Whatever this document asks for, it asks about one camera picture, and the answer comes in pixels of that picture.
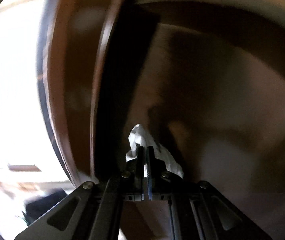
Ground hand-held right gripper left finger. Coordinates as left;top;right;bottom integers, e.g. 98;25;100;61
14;145;144;240

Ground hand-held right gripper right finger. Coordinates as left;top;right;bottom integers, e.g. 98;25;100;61
146;145;273;240

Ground small white cloth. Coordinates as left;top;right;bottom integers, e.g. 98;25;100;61
125;124;185;178

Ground wooden drawer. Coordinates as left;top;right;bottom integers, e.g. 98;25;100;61
90;0;285;240

